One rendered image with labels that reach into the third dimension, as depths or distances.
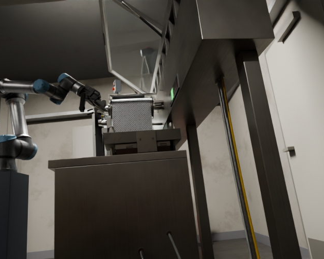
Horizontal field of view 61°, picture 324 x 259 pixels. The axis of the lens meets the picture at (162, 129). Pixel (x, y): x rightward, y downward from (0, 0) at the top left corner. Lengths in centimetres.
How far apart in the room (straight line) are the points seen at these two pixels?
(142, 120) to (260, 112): 87
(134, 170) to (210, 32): 72
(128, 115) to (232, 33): 90
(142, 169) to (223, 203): 366
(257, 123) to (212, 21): 36
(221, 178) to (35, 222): 324
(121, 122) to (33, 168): 387
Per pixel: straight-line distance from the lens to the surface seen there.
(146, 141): 140
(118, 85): 238
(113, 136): 142
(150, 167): 133
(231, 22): 99
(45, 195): 525
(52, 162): 138
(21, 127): 195
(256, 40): 101
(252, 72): 101
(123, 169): 133
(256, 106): 96
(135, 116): 166
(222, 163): 495
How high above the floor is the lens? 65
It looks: 15 degrees up
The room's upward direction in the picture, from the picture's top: 6 degrees counter-clockwise
